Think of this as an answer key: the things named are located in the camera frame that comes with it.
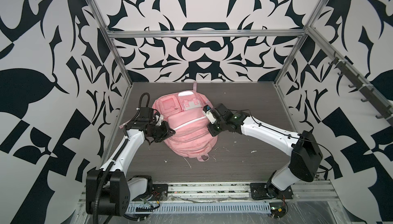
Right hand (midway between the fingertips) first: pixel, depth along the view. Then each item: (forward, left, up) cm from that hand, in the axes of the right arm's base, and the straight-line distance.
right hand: (210, 125), depth 83 cm
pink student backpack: (+11, +15, -2) cm, 18 cm away
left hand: (-2, +19, +1) cm, 19 cm away
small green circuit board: (-36, -29, -15) cm, 49 cm away
